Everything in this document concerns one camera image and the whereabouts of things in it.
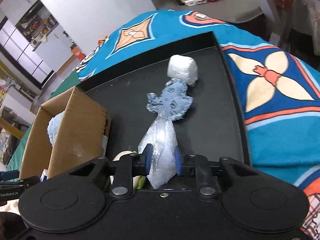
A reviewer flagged brown cardboard box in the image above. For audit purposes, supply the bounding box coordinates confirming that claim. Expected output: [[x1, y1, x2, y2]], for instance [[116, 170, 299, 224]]
[[19, 86, 112, 180]]

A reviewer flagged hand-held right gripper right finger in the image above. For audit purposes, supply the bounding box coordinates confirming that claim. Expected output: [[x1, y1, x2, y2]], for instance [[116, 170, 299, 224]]
[[174, 146, 253, 197]]

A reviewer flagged black framed sliding door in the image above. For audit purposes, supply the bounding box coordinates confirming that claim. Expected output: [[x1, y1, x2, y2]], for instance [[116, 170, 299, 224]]
[[0, 17, 57, 87]]

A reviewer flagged kitchen counter shelf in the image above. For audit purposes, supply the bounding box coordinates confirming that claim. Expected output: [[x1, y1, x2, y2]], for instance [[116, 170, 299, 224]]
[[15, 0, 60, 53]]

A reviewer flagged grey low bench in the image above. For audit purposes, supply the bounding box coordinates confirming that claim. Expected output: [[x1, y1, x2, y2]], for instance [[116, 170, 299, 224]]
[[172, 0, 265, 28]]

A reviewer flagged yellow side table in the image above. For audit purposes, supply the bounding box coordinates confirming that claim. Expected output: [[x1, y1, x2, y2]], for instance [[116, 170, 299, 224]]
[[0, 116, 28, 142]]

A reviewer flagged burger squishy toy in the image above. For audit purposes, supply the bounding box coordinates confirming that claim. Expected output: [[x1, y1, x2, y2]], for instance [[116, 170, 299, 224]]
[[109, 150, 147, 190]]

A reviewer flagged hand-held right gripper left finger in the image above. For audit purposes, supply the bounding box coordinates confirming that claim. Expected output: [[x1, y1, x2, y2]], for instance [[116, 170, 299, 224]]
[[67, 144, 153, 197]]

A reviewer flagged beige tote bag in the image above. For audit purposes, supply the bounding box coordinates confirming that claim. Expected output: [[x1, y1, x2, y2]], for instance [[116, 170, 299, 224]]
[[300, 0, 320, 34]]

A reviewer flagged white wrapped roll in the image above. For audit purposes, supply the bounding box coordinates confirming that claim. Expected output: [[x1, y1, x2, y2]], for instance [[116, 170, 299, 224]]
[[167, 54, 199, 87]]

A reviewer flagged black tray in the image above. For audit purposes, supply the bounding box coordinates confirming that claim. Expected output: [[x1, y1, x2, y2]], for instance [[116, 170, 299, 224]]
[[76, 31, 252, 180]]

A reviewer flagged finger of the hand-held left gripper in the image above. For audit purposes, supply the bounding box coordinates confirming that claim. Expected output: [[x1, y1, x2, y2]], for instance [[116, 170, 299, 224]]
[[19, 176, 41, 189]]

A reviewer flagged light blue fluffy ball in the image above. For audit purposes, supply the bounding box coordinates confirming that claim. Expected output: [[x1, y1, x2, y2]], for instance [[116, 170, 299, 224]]
[[47, 112, 66, 146]]

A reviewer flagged orange carton box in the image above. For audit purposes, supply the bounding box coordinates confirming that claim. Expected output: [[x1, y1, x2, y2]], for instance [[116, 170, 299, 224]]
[[70, 44, 87, 61]]

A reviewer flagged teal printed blanket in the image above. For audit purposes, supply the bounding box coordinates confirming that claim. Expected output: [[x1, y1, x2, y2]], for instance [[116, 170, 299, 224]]
[[75, 9, 320, 240]]

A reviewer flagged white clear plastic bag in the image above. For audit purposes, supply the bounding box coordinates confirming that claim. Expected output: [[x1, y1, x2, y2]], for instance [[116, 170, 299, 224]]
[[137, 79, 194, 190]]

